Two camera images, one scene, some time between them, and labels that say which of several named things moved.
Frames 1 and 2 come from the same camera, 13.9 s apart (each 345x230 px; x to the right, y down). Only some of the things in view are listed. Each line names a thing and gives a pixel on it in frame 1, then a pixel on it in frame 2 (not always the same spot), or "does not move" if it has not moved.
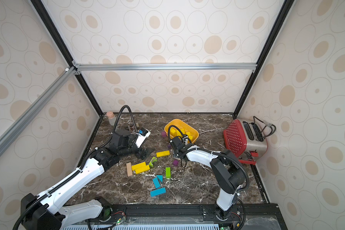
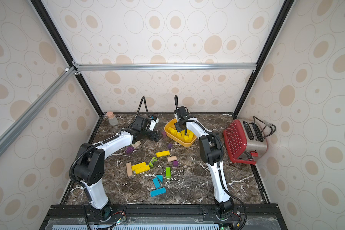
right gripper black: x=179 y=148 to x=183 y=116
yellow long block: x=162 y=154 does not move
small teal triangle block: x=160 y=177 does not move
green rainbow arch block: x=153 y=160 does not move
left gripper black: x=141 y=154 to x=154 y=138
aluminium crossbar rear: x=166 y=66 does not move
